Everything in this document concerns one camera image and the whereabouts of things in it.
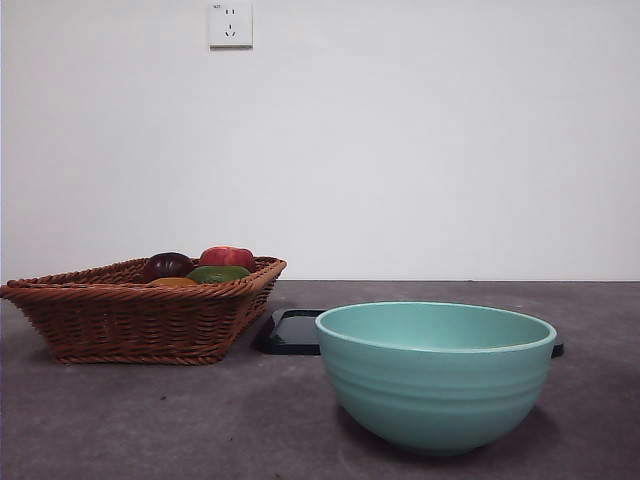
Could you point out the dark purple toy fruit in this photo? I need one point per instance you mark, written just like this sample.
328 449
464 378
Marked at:
169 265

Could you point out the black rectangular tray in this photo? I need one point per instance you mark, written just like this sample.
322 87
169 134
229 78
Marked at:
294 335

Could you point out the yellow orange toy fruit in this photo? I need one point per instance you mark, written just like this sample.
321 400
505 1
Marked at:
172 282

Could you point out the white wall socket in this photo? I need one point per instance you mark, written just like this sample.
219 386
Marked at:
231 26

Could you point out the green toy fruit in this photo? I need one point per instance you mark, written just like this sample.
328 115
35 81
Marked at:
216 274

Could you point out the brown wicker basket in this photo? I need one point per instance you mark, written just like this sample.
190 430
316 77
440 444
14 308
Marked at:
130 325

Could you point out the teal ribbed bowl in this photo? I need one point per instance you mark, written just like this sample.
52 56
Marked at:
434 395

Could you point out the red toy fruit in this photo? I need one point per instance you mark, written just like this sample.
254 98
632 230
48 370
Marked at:
227 257

